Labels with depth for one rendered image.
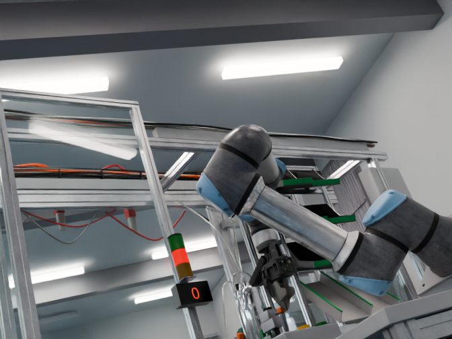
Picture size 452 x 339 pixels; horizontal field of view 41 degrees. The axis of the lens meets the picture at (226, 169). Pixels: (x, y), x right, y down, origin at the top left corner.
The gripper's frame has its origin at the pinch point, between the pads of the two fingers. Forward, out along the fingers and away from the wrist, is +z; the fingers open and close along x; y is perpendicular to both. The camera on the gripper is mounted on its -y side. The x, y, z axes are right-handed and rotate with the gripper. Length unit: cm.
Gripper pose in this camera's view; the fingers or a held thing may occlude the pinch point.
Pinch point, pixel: (284, 307)
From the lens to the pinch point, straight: 192.0
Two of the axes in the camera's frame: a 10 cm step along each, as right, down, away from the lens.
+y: 5.2, -5.1, -6.8
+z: 2.9, 8.6, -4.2
